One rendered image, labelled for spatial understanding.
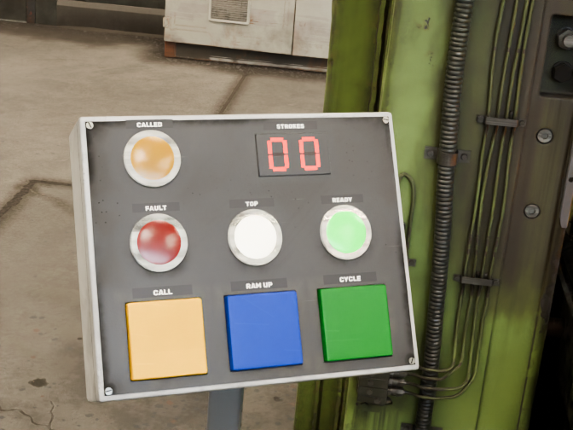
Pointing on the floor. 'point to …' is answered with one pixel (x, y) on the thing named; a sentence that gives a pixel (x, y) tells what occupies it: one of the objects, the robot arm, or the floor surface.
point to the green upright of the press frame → (423, 78)
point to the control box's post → (225, 409)
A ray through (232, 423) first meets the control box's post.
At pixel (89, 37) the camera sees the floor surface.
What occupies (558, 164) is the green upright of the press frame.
